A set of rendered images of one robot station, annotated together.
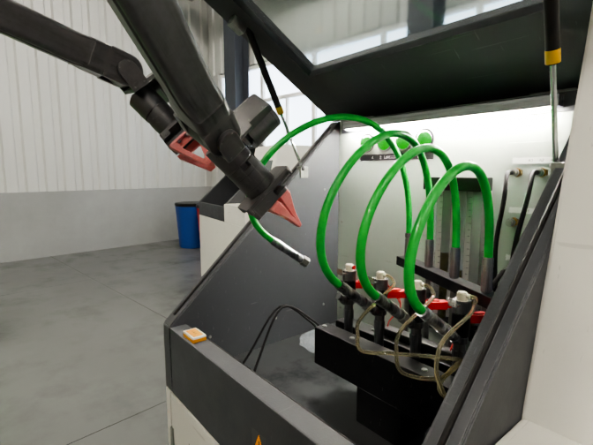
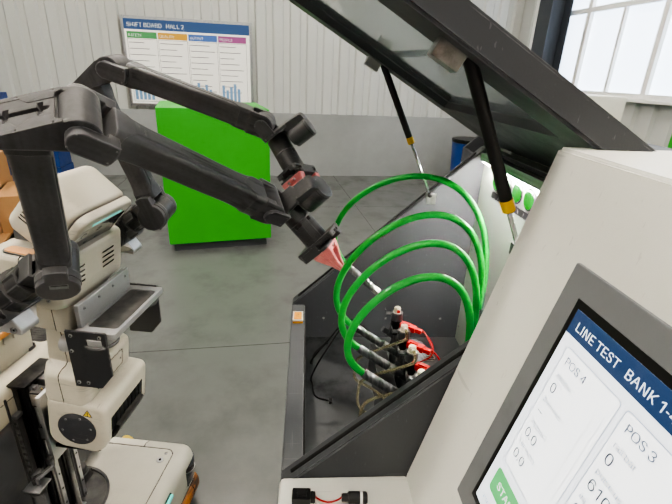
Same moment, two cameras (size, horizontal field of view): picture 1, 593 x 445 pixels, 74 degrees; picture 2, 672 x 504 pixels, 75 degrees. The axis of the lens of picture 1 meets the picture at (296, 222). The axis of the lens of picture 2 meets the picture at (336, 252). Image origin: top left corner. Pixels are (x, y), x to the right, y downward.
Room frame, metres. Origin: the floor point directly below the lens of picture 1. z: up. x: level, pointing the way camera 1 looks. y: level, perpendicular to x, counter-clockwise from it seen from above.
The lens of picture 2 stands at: (-0.06, -0.51, 1.63)
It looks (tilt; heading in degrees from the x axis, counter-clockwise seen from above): 22 degrees down; 35
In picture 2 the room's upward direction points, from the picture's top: 3 degrees clockwise
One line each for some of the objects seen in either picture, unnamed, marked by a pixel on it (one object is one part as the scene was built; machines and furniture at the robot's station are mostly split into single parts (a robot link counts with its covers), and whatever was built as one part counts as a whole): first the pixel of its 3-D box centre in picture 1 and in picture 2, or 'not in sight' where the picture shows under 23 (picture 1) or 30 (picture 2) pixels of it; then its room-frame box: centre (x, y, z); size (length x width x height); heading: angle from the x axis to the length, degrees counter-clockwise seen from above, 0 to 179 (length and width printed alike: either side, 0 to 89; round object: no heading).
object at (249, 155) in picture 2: not in sight; (215, 173); (2.80, 2.98, 0.65); 0.95 x 0.86 x 1.30; 144
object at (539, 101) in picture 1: (429, 116); (532, 179); (0.95, -0.31, 1.43); 0.54 x 0.03 x 0.02; 39
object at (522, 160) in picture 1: (534, 222); not in sight; (0.76, -0.46, 1.20); 0.13 x 0.03 x 0.31; 39
